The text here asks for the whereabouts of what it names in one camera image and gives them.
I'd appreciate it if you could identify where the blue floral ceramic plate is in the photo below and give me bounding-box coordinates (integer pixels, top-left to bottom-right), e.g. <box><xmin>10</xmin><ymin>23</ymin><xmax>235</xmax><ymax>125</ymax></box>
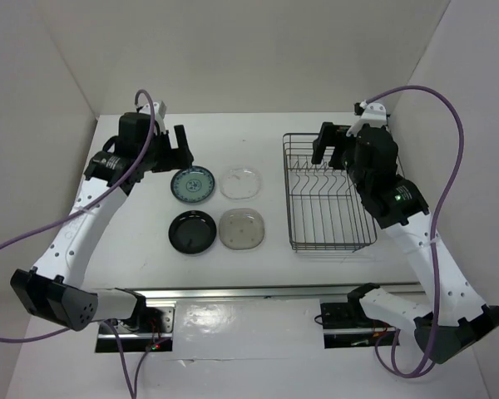
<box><xmin>170</xmin><ymin>165</ymin><xmax>215</xmax><ymax>204</ymax></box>

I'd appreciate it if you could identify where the clear glass plate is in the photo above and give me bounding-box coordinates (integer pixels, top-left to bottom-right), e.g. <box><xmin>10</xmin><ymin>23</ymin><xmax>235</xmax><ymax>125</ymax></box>
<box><xmin>220</xmin><ymin>166</ymin><xmax>263</xmax><ymax>200</ymax></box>

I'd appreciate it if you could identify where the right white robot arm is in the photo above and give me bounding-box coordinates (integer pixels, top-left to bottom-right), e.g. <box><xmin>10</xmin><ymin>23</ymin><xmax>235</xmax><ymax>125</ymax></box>
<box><xmin>311</xmin><ymin>122</ymin><xmax>499</xmax><ymax>364</ymax></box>

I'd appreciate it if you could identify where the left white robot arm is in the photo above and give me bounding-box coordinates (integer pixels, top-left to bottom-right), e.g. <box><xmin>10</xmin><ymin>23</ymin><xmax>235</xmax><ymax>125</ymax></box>
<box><xmin>10</xmin><ymin>111</ymin><xmax>194</xmax><ymax>332</ymax></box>

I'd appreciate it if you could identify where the black round plate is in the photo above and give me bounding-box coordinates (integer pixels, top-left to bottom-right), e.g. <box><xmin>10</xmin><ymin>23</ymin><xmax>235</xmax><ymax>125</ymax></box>
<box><xmin>168</xmin><ymin>210</ymin><xmax>217</xmax><ymax>255</ymax></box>

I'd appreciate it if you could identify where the smoky grey glass plate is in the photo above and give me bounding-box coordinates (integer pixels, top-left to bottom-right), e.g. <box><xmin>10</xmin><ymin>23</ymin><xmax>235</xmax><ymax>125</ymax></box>
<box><xmin>218</xmin><ymin>208</ymin><xmax>265</xmax><ymax>251</ymax></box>

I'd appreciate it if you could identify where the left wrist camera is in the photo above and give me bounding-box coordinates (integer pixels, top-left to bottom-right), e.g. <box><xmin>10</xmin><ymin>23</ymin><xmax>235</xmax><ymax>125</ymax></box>
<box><xmin>137</xmin><ymin>101</ymin><xmax>166</xmax><ymax>130</ymax></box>

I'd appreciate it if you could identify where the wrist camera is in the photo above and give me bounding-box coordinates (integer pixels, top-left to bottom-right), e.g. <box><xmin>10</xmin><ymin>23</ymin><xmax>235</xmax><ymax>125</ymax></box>
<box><xmin>352</xmin><ymin>101</ymin><xmax>388</xmax><ymax>131</ymax></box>
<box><xmin>137</xmin><ymin>101</ymin><xmax>166</xmax><ymax>130</ymax></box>

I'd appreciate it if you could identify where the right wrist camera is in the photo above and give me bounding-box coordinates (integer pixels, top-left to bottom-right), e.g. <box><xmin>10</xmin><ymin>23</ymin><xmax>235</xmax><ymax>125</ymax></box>
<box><xmin>352</xmin><ymin>101</ymin><xmax>388</xmax><ymax>131</ymax></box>

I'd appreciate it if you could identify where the metal wire dish rack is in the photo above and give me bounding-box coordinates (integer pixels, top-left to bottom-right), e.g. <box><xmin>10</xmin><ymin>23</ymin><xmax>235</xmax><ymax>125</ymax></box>
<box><xmin>283</xmin><ymin>133</ymin><xmax>378</xmax><ymax>254</ymax></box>

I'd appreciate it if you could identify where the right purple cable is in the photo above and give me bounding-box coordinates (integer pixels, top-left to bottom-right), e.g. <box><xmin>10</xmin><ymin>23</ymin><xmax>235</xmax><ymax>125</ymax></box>
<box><xmin>365</xmin><ymin>85</ymin><xmax>465</xmax><ymax>378</ymax></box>

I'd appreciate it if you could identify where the aluminium rail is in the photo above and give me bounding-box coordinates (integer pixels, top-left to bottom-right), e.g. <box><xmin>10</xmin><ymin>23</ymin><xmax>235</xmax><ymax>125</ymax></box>
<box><xmin>124</xmin><ymin>282</ymin><xmax>425</xmax><ymax>301</ymax></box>

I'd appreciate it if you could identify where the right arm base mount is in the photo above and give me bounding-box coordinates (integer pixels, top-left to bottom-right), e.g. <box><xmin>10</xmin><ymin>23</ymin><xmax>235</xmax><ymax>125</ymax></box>
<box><xmin>314</xmin><ymin>303</ymin><xmax>394</xmax><ymax>349</ymax></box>

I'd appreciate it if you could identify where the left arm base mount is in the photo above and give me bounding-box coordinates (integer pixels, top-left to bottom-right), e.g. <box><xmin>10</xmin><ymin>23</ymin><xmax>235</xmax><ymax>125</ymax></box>
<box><xmin>95</xmin><ymin>300</ymin><xmax>175</xmax><ymax>354</ymax></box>

